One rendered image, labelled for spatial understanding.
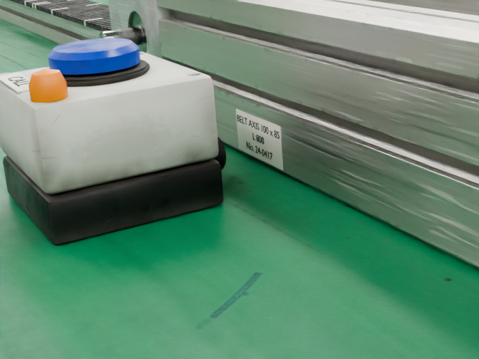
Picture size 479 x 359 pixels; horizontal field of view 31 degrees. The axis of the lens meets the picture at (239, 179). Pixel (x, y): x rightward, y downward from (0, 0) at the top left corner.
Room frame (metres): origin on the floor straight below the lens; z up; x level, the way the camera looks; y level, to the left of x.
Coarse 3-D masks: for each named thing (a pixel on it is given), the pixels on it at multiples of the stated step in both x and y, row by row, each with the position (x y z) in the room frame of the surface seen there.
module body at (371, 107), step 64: (192, 0) 0.48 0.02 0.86; (256, 0) 0.41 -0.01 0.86; (320, 0) 0.38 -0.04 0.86; (384, 0) 0.44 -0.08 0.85; (448, 0) 0.40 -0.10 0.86; (192, 64) 0.48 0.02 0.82; (256, 64) 0.41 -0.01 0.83; (320, 64) 0.36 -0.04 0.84; (384, 64) 0.34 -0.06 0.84; (448, 64) 0.29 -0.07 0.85; (256, 128) 0.42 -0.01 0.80; (320, 128) 0.36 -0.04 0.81; (384, 128) 0.32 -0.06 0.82; (448, 128) 0.29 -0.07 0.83; (384, 192) 0.32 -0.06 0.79; (448, 192) 0.29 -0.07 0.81
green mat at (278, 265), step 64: (0, 64) 0.76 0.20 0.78; (0, 192) 0.40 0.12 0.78; (256, 192) 0.38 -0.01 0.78; (320, 192) 0.37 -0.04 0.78; (0, 256) 0.32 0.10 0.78; (64, 256) 0.32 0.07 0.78; (128, 256) 0.31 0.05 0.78; (192, 256) 0.31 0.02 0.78; (256, 256) 0.30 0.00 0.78; (320, 256) 0.30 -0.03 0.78; (384, 256) 0.30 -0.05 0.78; (448, 256) 0.29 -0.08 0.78; (0, 320) 0.27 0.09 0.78; (64, 320) 0.26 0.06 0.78; (128, 320) 0.26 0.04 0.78; (192, 320) 0.26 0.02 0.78; (256, 320) 0.25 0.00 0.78; (320, 320) 0.25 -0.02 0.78; (384, 320) 0.25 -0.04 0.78; (448, 320) 0.24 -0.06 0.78
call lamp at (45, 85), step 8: (40, 72) 0.34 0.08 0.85; (48, 72) 0.34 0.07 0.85; (56, 72) 0.34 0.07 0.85; (32, 80) 0.34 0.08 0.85; (40, 80) 0.33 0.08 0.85; (48, 80) 0.33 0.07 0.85; (56, 80) 0.34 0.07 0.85; (64, 80) 0.34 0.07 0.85; (32, 88) 0.33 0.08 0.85; (40, 88) 0.33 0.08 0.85; (48, 88) 0.33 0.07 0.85; (56, 88) 0.33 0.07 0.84; (64, 88) 0.34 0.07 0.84; (32, 96) 0.34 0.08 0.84; (40, 96) 0.33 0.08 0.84; (48, 96) 0.33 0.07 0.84; (56, 96) 0.33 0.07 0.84; (64, 96) 0.34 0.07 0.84
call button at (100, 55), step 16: (64, 48) 0.38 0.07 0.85; (80, 48) 0.37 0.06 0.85; (96, 48) 0.37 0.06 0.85; (112, 48) 0.37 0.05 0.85; (128, 48) 0.37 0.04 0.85; (64, 64) 0.36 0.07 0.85; (80, 64) 0.36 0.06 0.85; (96, 64) 0.36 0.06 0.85; (112, 64) 0.36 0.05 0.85; (128, 64) 0.37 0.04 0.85
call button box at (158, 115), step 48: (0, 96) 0.38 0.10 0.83; (96, 96) 0.34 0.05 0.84; (144, 96) 0.35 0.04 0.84; (192, 96) 0.36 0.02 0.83; (0, 144) 0.39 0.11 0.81; (48, 144) 0.33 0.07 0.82; (96, 144) 0.34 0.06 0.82; (144, 144) 0.35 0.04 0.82; (192, 144) 0.36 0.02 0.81; (48, 192) 0.33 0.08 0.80; (96, 192) 0.34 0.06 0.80; (144, 192) 0.35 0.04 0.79; (192, 192) 0.36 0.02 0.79
